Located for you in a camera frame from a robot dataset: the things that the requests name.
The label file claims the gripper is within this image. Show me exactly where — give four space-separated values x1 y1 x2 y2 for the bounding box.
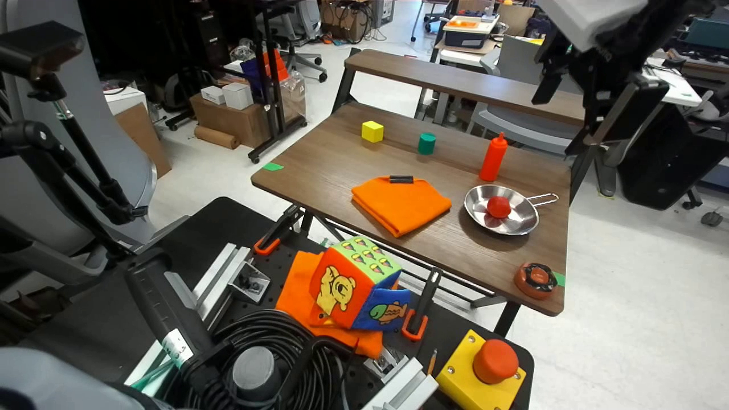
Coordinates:
532 33 634 123

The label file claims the red bowl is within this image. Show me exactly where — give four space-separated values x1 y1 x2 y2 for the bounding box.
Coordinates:
486 196 512 219

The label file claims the silver pan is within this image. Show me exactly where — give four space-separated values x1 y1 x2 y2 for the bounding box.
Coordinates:
464 184 560 236

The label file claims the grey chair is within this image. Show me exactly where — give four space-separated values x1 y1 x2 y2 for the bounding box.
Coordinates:
466 34 583 158

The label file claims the wooden bench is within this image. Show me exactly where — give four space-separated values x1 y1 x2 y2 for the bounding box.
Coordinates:
333 49 599 201

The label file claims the orange squeeze bottle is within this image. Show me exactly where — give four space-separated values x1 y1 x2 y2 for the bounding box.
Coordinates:
479 132 509 183

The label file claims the white table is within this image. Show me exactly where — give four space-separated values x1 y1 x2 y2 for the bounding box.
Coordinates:
642 56 705 109

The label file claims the black office chair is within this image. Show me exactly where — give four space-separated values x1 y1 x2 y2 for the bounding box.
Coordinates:
616 102 729 228

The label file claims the orange folded cloth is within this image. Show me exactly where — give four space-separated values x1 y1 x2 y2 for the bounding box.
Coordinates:
351 177 453 239

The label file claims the toy donut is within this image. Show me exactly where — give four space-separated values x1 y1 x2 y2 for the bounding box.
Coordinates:
514 263 559 301

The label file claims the black and orange clamp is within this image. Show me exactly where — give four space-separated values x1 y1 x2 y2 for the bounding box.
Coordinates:
253 205 306 256
401 267 444 342

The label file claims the black metal stand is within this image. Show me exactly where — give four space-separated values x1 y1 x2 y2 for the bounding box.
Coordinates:
246 0 309 165

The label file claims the soft picture cube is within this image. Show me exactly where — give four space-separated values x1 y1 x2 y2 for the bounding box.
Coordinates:
308 235 412 333

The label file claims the yellow box with red button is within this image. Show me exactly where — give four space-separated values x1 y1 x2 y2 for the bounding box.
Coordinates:
435 329 528 410

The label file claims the large cardboard box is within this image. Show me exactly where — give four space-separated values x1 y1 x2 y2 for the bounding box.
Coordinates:
189 85 308 149

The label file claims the brown paper roll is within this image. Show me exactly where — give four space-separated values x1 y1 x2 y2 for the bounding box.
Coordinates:
194 125 241 151

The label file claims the cardboard box with white top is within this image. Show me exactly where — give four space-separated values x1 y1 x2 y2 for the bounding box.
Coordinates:
103 84 173 179

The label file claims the black power box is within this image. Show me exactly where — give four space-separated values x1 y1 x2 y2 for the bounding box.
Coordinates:
124 249 218 372

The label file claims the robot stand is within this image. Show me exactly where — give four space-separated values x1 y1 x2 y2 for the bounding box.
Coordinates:
0 196 536 410

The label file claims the aluminium bracket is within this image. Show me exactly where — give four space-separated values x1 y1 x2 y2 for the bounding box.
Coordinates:
193 243 272 321
359 346 440 410

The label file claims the coil of black cable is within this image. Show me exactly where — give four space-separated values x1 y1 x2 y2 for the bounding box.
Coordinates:
181 309 368 410

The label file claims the camera on mount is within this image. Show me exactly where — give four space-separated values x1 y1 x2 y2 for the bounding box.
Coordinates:
0 22 150 264

